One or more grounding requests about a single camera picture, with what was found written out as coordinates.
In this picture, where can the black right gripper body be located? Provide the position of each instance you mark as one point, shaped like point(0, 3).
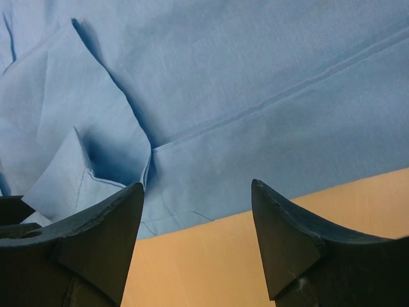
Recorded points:
point(13, 212)

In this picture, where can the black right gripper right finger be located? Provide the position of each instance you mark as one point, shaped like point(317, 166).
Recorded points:
point(310, 261)

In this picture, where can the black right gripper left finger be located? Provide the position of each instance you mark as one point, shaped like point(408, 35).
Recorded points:
point(81, 260)

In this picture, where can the light blue long sleeve shirt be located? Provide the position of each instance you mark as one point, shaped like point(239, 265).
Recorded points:
point(195, 100)

